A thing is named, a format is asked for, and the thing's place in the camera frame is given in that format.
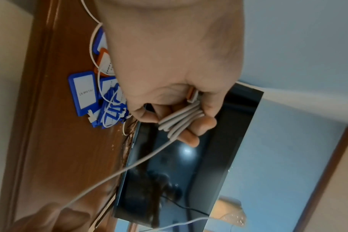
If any person's left hand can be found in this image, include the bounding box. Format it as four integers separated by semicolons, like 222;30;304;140
93;0;245;148

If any person's right hand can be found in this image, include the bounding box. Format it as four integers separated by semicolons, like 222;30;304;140
7;203;91;232

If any white charging cable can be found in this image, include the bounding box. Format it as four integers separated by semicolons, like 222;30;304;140
59;87;206;210

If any pile of blue ID lanyards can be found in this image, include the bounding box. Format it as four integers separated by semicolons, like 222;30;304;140
67;28;132;130

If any black television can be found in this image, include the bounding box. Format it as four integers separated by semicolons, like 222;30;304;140
113;82;265;228

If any thin beige cable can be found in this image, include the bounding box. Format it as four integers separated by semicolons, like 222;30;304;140
121;120;135;136

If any thick white power cable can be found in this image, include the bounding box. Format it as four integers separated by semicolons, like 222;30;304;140
139;216;220;232

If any brown wooden wall trim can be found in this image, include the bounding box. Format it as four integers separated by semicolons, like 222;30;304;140
293;124;348;232

